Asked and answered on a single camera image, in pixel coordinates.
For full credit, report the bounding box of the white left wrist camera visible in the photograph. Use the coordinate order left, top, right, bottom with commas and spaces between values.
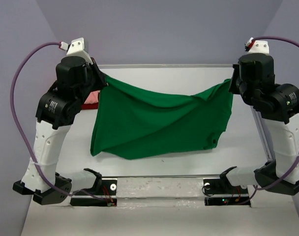
59, 37, 93, 64

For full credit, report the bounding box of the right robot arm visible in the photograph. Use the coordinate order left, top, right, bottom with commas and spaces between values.
218, 53, 299, 196

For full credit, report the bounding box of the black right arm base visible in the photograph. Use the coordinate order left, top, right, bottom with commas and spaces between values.
202, 178, 250, 207

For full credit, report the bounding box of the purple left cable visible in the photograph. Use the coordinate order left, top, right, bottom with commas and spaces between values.
10, 41, 116, 206

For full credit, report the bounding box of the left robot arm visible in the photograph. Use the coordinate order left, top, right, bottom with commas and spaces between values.
13, 56, 106, 205

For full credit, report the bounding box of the dark red t shirt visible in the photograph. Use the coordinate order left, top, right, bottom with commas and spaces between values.
82, 103, 98, 110

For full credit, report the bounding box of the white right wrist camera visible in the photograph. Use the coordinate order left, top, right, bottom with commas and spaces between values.
245, 37, 269, 55

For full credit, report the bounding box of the green t shirt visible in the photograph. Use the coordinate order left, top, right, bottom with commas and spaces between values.
90, 77, 233, 160

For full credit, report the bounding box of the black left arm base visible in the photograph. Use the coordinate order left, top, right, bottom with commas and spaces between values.
70, 177, 118, 207

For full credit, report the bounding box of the pink t shirt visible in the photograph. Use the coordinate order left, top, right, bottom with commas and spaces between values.
84, 90, 100, 104

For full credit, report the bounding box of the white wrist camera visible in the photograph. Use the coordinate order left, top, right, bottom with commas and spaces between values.
245, 37, 269, 55
59, 37, 93, 64

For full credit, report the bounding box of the purple cable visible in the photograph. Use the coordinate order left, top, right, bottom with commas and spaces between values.
247, 36, 299, 205
10, 41, 116, 206

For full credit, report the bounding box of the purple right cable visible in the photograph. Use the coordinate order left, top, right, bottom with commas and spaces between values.
247, 36, 299, 205

